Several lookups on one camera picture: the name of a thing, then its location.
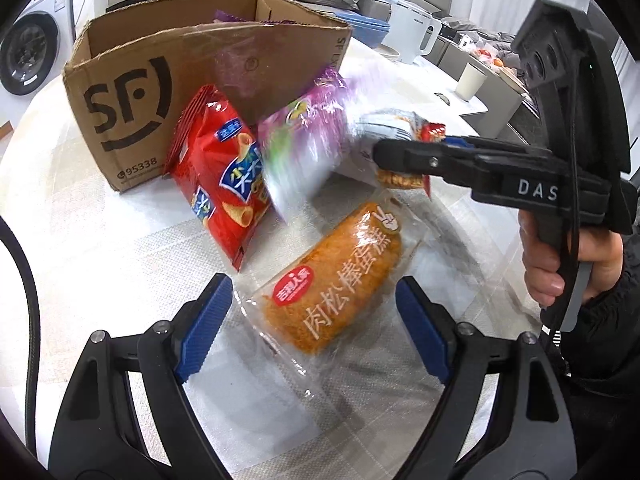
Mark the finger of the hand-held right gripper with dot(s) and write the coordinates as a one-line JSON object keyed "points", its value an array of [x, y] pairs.
{"points": [[457, 141], [425, 160]]}

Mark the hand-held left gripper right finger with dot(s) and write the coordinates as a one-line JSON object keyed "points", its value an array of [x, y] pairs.
{"points": [[422, 330]]}

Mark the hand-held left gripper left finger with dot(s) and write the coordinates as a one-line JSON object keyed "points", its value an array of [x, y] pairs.
{"points": [[205, 330]]}

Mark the white red crispy sticks packet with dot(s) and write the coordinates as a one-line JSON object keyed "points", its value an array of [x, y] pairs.
{"points": [[390, 125]]}

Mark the clear-wrapped orange floss cake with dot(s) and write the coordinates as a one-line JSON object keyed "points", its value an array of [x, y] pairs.
{"points": [[340, 270]]}

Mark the purple grey snack bag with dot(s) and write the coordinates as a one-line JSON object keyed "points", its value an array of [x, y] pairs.
{"points": [[300, 160]]}

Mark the red chips bag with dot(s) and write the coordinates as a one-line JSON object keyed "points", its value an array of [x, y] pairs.
{"points": [[215, 185]]}

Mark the brown cardboard box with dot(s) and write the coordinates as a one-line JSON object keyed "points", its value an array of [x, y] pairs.
{"points": [[130, 60]]}

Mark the person's right forearm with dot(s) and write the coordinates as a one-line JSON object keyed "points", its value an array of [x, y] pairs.
{"points": [[605, 350]]}

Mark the person's right hand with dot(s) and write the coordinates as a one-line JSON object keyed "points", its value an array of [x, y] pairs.
{"points": [[542, 270]]}

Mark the white low table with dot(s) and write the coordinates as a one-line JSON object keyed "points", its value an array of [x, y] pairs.
{"points": [[500, 105]]}

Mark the white cup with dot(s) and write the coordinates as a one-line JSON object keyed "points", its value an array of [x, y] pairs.
{"points": [[471, 82]]}

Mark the orange fruits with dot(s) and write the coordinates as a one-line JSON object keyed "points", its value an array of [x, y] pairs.
{"points": [[492, 57]]}

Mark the grey blanket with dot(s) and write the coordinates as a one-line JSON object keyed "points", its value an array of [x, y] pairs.
{"points": [[480, 35]]}

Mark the beige plate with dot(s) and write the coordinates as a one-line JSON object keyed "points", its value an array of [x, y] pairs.
{"points": [[389, 52]]}

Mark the white electric kettle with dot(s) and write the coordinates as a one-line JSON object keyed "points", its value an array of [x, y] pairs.
{"points": [[410, 30]]}

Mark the blue bowl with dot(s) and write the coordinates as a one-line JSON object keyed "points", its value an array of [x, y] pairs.
{"points": [[365, 22], [372, 37]]}

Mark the white washing machine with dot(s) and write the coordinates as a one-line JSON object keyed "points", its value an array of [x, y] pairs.
{"points": [[35, 45]]}

